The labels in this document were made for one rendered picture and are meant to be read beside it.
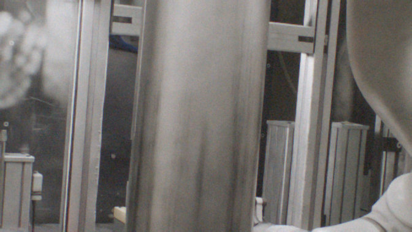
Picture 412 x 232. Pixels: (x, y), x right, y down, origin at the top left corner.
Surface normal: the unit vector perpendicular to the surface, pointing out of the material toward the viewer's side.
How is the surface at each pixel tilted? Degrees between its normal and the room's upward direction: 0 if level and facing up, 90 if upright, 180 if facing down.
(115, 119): 90
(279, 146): 90
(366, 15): 127
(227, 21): 85
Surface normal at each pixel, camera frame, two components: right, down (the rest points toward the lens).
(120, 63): 0.43, 0.08
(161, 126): -0.48, -0.08
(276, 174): -0.90, -0.05
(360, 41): -0.67, 0.56
